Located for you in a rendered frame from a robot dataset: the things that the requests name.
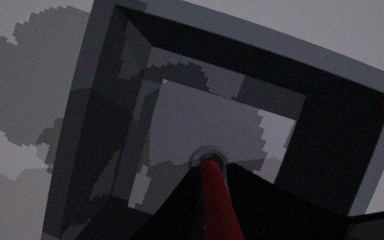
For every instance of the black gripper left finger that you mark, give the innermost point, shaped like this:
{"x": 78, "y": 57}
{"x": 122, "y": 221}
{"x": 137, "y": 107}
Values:
{"x": 181, "y": 217}

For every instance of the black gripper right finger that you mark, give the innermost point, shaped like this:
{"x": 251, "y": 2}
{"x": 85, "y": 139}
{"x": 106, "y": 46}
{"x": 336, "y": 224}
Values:
{"x": 267, "y": 212}

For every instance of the dark red peg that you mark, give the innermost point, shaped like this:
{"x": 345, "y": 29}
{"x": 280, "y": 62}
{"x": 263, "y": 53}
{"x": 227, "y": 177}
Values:
{"x": 220, "y": 220}

